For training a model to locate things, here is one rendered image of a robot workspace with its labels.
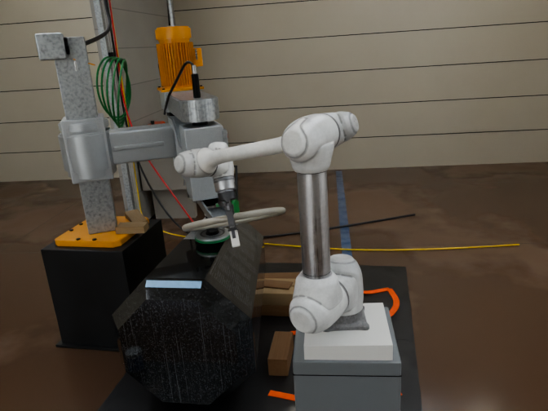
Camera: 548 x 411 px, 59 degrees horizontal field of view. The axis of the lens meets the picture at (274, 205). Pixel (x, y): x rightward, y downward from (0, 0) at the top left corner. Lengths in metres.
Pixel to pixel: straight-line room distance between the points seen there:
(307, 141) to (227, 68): 6.17
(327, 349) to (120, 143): 2.08
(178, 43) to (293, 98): 4.37
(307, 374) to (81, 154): 2.07
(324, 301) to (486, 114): 6.45
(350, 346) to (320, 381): 0.19
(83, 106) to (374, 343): 2.33
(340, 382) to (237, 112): 6.12
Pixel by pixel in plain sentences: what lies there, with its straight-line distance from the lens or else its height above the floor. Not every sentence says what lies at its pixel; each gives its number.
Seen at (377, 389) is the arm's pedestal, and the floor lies 0.68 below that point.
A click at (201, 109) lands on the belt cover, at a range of 2.67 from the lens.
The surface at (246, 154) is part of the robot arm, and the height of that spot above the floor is 1.54.
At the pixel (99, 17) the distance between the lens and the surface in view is 5.30.
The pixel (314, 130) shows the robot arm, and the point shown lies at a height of 1.67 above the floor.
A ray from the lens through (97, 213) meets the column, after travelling 3.48.
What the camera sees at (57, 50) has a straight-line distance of 3.25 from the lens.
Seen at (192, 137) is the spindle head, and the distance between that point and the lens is 2.71.
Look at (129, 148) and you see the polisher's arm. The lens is 3.37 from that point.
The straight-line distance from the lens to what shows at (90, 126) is 3.30.
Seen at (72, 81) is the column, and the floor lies 1.79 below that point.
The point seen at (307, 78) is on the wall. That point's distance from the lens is 7.49.
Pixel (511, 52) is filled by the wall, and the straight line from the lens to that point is 7.92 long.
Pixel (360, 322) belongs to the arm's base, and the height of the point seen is 0.88.
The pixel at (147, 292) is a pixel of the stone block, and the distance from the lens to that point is 2.64.
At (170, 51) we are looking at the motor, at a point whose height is 1.93.
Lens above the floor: 1.92
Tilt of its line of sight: 18 degrees down
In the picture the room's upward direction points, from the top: 4 degrees counter-clockwise
